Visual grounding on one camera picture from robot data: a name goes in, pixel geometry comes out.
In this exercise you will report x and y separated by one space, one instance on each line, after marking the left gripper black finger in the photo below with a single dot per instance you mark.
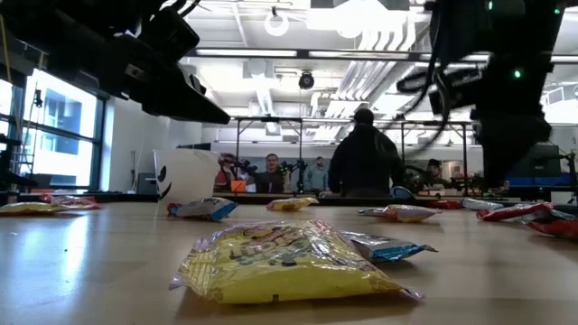
180 104

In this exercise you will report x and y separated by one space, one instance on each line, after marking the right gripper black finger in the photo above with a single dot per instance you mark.
506 140

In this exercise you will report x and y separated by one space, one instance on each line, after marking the silver white candy bar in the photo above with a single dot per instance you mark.
481 204

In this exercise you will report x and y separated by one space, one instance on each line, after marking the yellow Sour Patch packet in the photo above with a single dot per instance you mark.
291 204
280 266
29 207
404 213

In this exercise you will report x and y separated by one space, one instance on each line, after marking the black background robot arm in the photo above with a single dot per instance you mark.
298 173

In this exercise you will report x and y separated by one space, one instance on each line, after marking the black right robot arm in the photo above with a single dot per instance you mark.
519 27

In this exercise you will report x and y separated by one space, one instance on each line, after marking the black monitor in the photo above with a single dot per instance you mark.
542 160

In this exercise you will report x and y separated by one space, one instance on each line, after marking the black flat screen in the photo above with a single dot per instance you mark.
194 146

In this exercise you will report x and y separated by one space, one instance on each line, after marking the blue bin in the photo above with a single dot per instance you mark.
542 180

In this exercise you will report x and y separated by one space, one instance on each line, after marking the white paper cup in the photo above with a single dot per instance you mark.
185 176

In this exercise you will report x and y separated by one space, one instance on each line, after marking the black stand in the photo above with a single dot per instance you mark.
572 171

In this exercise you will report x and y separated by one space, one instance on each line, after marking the long ceiling light bar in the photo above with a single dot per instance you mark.
246 52

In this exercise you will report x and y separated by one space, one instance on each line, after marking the large window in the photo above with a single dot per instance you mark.
63 135

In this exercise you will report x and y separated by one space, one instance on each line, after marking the grey box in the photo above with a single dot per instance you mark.
146 182

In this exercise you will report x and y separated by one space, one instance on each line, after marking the small orange box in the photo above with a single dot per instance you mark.
238 186

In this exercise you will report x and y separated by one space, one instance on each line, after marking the black round ceiling speaker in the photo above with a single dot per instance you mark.
306 81

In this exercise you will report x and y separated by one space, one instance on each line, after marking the black metal rig frame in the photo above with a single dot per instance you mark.
464 153
268 119

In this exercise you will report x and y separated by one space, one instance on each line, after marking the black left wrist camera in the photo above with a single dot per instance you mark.
169 34

